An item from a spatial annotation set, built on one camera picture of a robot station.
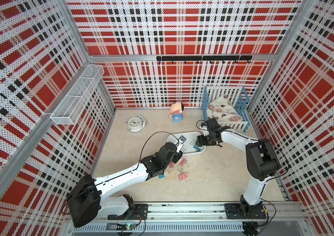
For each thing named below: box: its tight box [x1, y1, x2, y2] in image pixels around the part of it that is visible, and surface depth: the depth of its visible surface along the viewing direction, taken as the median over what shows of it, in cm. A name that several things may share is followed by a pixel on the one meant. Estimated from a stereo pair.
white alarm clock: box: [127, 116, 148, 133], surface depth 109 cm
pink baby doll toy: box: [168, 101, 184, 123], surface depth 113 cm
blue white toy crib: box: [202, 86, 251, 133], surface depth 114 cm
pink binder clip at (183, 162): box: [179, 158, 188, 167], surface depth 92 cm
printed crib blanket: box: [207, 94, 244, 122], surface depth 117 cm
